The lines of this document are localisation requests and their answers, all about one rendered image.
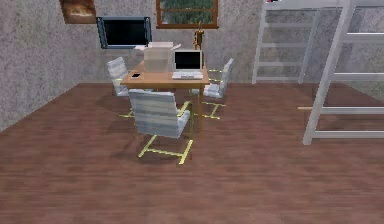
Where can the wooden stick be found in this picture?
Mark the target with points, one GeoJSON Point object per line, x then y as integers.
{"type": "Point", "coordinates": [305, 108]}

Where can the beige cardboard box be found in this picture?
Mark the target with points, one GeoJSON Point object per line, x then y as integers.
{"type": "Point", "coordinates": [157, 58]}

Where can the black phone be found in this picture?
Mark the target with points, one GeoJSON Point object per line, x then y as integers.
{"type": "Point", "coordinates": [135, 75]}

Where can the wooden table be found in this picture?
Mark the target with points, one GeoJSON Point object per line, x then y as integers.
{"type": "Point", "coordinates": [160, 80]}

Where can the black television set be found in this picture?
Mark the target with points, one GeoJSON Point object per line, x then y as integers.
{"type": "Point", "coordinates": [124, 32]}

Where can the white laptop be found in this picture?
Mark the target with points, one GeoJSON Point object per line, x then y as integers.
{"type": "Point", "coordinates": [187, 65]}

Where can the brown statuette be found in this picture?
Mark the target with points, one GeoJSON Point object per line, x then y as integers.
{"type": "Point", "coordinates": [198, 38]}

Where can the white chair with yellow frame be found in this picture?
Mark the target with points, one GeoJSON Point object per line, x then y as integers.
{"type": "Point", "coordinates": [117, 71]}
{"type": "Point", "coordinates": [156, 113]}
{"type": "Point", "coordinates": [220, 85]}

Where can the brown framed picture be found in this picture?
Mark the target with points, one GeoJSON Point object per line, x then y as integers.
{"type": "Point", "coordinates": [78, 10]}

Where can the white loft bed frame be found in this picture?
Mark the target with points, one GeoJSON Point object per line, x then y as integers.
{"type": "Point", "coordinates": [328, 66]}

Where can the wooden framed window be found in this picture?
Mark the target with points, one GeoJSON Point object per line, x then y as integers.
{"type": "Point", "coordinates": [186, 13]}

